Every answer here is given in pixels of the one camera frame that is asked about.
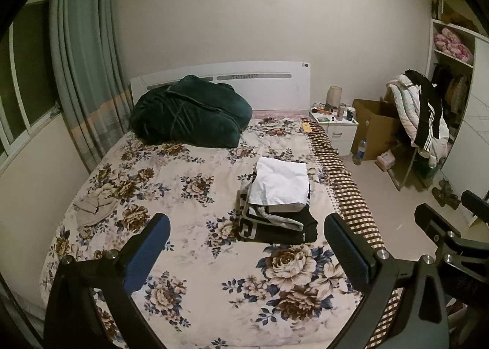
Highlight pair of brown shoes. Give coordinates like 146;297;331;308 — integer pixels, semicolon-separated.
432;180;461;209

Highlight pink tissue packet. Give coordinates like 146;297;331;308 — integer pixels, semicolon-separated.
377;151;396;170

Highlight white puffer jacket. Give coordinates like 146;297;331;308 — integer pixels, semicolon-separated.
386;74;449;168

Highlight white nightstand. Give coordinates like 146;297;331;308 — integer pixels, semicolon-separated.
309;110;360;157

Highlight green striped curtain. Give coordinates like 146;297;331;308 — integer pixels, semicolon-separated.
50;0;134;172

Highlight crumpled grey cloth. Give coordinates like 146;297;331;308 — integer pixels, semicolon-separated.
72;191;117;227

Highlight beige table lamp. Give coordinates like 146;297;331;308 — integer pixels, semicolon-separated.
326;85;342;109

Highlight dark green blanket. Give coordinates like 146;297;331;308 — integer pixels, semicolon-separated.
130;75;253;149

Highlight window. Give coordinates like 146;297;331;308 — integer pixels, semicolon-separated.
0;0;62;159

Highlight wooden chair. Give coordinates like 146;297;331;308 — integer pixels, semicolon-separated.
384;85;451;191

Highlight white t-shirt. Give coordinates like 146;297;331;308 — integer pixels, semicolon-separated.
248;156;310;215

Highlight floral bedspread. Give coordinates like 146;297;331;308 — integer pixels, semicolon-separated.
40;116;367;349

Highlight black and white patterned garment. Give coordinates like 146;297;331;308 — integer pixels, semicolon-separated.
237;181;276;243

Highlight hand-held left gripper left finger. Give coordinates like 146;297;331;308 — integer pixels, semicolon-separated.
44;213;171;349

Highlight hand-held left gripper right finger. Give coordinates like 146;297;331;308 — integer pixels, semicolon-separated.
324;213;449;349

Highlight white headboard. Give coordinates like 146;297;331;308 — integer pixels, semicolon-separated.
130;61;312;111

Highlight plastic water bottle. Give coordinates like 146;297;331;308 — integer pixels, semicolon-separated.
352;138;368;165

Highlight pink quilt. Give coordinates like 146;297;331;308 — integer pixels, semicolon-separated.
433;27;473;62

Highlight black jacket with white stripes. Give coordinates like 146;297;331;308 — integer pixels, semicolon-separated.
405;70;444;151

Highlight green bin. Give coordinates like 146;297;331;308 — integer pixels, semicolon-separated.
420;164;440;182

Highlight white wardrobe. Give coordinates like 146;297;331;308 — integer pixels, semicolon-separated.
426;0;489;227

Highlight large cardboard box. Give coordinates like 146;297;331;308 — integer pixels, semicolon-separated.
351;99;402;162

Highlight plain black folded garment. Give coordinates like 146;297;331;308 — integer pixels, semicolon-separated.
254;211;319;246

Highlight hanging clothes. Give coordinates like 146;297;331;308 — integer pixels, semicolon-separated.
433;63;470;113

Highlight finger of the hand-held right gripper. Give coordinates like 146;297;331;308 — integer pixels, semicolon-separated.
461;189;489;222
414;203;463;254

